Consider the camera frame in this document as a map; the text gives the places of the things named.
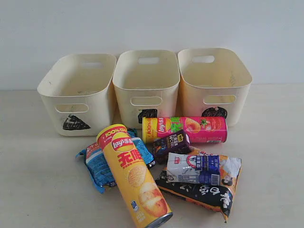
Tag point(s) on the purple drink carton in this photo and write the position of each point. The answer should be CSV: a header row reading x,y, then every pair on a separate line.
x,y
177,142

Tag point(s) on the pink Lays chips can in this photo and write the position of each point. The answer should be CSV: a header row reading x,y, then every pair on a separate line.
x,y
198,129

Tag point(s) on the white milk carton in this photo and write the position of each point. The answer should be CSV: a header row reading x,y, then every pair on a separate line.
x,y
196,169

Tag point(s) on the yellow Lays chips can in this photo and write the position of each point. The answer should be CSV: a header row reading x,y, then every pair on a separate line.
x,y
145,202

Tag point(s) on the orange black noodle packet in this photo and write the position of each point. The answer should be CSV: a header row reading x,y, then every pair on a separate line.
x,y
217,198

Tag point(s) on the middle cream plastic bin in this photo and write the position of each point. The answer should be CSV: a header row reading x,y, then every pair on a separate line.
x,y
146,85

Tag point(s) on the cream plastic bin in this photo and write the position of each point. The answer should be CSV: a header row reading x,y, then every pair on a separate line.
x,y
79,95
214,82
146,85

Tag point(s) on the right cream plastic bin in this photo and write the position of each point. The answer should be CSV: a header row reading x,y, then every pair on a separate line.
x,y
214,82

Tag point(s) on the blue instant noodle packet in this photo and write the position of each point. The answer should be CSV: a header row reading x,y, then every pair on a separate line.
x,y
98,168

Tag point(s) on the left cream plastic bin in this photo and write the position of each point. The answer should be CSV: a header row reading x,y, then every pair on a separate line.
x,y
79,95

